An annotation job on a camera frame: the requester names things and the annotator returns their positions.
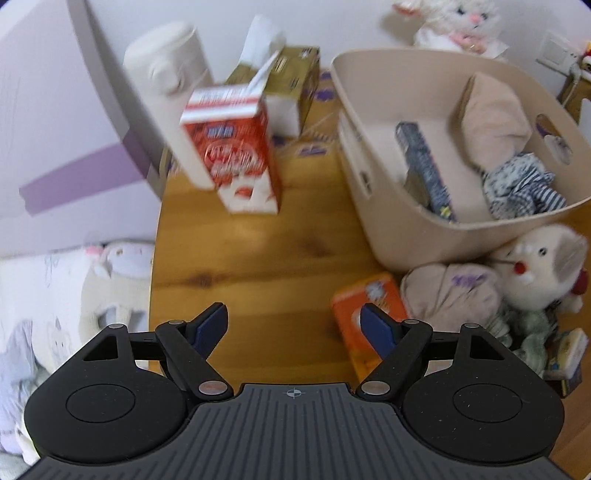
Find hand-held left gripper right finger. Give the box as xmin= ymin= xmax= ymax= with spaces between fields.
xmin=358 ymin=302 xmax=514 ymax=400

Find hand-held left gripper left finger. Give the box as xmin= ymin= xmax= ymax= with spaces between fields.
xmin=81 ymin=302 xmax=234 ymax=401

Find pale pink fleece cloth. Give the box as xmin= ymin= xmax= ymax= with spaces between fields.
xmin=399 ymin=262 xmax=506 ymax=328

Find beige storage basket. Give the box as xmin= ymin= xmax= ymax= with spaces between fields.
xmin=330 ymin=48 xmax=591 ymax=273

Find white plush toy red bow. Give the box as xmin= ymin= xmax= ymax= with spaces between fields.
xmin=489 ymin=224 xmax=589 ymax=315

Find wooden desktop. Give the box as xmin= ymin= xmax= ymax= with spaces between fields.
xmin=148 ymin=69 xmax=591 ymax=480

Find orange box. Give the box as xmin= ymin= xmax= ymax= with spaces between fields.
xmin=330 ymin=272 xmax=409 ymax=384

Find blue patterned box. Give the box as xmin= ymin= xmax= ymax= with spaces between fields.
xmin=394 ymin=121 xmax=458 ymax=223

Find red and white carton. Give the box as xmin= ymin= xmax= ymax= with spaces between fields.
xmin=179 ymin=84 xmax=283 ymax=215

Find white printed blanket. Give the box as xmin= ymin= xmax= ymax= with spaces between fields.
xmin=0 ymin=240 xmax=155 ymax=467

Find small printed box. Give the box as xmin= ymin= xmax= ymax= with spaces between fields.
xmin=542 ymin=329 xmax=589 ymax=398

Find blue striped cloth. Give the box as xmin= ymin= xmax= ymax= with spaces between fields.
xmin=482 ymin=152 xmax=568 ymax=221

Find pale pink plush pouch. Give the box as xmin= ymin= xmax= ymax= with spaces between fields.
xmin=455 ymin=71 xmax=534 ymax=171

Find white cylindrical bottle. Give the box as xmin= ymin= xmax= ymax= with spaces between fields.
xmin=124 ymin=25 xmax=218 ymax=191

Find gold tissue box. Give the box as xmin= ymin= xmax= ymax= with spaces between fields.
xmin=226 ymin=45 xmax=321 ymax=137

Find white plush toy pink ears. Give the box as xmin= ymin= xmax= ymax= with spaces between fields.
xmin=392 ymin=0 xmax=506 ymax=58

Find white wall socket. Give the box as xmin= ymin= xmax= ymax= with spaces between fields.
xmin=536 ymin=31 xmax=583 ymax=72

